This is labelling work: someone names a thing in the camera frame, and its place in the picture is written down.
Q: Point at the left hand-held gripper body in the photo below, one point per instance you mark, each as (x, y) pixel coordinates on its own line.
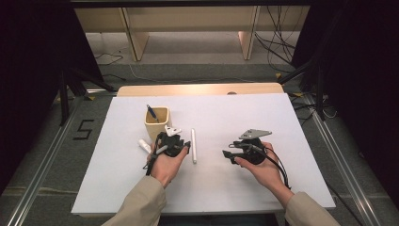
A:
(171, 146)

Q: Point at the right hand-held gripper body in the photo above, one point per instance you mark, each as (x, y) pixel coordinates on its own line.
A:
(251, 150)

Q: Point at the slim white pen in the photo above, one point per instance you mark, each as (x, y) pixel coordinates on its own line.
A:
(194, 146)

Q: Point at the beige pen holder cup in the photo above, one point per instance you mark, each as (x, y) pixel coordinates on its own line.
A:
(156, 128)

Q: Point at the thick white marker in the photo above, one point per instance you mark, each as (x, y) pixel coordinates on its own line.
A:
(144, 146)

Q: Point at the blue pen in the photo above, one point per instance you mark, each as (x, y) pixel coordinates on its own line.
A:
(152, 112)

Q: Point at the person's left hand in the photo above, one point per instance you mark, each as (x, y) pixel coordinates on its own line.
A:
(166, 169)

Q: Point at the person's right hand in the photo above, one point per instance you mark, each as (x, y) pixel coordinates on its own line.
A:
(266, 172)

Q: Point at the white table sheet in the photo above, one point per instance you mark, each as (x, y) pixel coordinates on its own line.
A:
(219, 119)

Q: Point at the wooden table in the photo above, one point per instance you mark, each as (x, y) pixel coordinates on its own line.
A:
(188, 89)

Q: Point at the black metal stand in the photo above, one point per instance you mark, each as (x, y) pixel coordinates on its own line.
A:
(80, 81)
(318, 88)

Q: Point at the aluminium floor rail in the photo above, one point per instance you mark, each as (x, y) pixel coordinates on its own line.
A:
(345, 160)
(40, 175)

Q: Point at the light wooden desk frame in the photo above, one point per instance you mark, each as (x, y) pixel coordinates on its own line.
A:
(188, 19)

